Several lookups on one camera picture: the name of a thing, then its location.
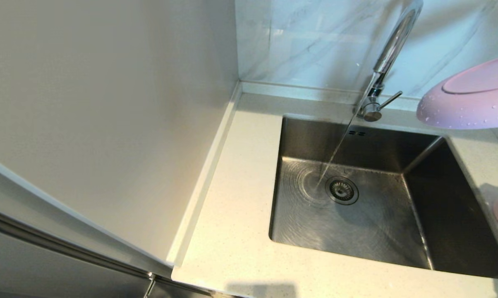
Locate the purple plastic plate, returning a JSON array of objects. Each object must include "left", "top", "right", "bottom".
[{"left": 417, "top": 56, "right": 498, "bottom": 130}]

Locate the stainless steel sink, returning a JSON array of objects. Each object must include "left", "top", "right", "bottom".
[{"left": 269, "top": 116, "right": 498, "bottom": 279}]

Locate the round metal drain strainer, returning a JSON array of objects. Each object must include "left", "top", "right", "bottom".
[{"left": 326, "top": 176, "right": 359, "bottom": 205}]

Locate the chrome gooseneck faucet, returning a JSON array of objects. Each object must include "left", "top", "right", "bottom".
[{"left": 354, "top": 0, "right": 424, "bottom": 122}]

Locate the white tall cabinet panel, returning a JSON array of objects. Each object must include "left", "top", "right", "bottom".
[{"left": 0, "top": 0, "right": 240, "bottom": 278}]

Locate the stainless steel appliance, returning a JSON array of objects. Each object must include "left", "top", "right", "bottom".
[{"left": 0, "top": 168, "right": 233, "bottom": 298}]

